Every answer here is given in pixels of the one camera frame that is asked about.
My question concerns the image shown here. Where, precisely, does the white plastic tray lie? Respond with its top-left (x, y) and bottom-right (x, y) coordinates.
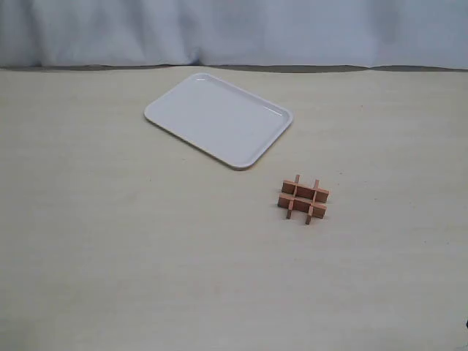
top-left (143, 73), bottom-right (293, 170)

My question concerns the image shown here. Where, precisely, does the white cloth backdrop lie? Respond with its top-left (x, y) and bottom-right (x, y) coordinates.
top-left (1, 1), bottom-right (467, 69)

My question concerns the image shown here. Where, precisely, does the wooden bar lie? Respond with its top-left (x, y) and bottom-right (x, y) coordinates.
top-left (286, 174), bottom-right (301, 219)
top-left (306, 179), bottom-right (324, 224)

